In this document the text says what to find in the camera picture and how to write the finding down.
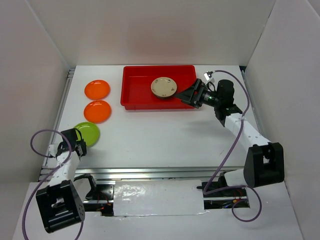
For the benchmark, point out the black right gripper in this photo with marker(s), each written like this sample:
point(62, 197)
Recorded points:
point(187, 95)

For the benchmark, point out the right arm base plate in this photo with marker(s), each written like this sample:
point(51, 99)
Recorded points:
point(227, 193)

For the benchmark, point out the cream plate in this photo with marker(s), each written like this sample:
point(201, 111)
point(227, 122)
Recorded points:
point(163, 97)
point(163, 86)

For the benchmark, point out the aluminium rail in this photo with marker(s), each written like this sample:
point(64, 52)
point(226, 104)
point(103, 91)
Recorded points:
point(153, 173)

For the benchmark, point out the far orange plate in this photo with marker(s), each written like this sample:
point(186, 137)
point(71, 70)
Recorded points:
point(97, 89)

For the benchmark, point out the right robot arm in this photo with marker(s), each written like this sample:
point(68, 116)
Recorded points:
point(264, 163)

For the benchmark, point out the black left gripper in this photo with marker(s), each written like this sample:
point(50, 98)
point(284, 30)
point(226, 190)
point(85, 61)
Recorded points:
point(83, 144)

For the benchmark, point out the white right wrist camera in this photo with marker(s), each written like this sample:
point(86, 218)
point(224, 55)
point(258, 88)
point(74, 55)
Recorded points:
point(209, 77)

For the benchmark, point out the near orange plate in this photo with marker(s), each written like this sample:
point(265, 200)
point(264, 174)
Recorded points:
point(97, 111)

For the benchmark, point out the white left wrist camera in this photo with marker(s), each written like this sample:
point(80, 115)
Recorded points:
point(52, 150)

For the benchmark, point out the red plastic bin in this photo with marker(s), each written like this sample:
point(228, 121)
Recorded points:
point(136, 92)

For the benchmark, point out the white foil cover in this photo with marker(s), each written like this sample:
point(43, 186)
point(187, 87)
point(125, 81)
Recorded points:
point(158, 198)

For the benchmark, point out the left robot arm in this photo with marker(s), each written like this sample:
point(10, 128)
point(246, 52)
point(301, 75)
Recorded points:
point(59, 203)

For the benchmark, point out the green plate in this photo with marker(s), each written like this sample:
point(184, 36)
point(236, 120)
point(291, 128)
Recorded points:
point(89, 132)

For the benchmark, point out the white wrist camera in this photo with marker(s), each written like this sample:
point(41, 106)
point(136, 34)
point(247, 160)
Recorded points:
point(209, 77)
point(52, 150)

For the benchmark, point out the orange plate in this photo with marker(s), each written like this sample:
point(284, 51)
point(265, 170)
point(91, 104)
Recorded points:
point(97, 111)
point(97, 89)

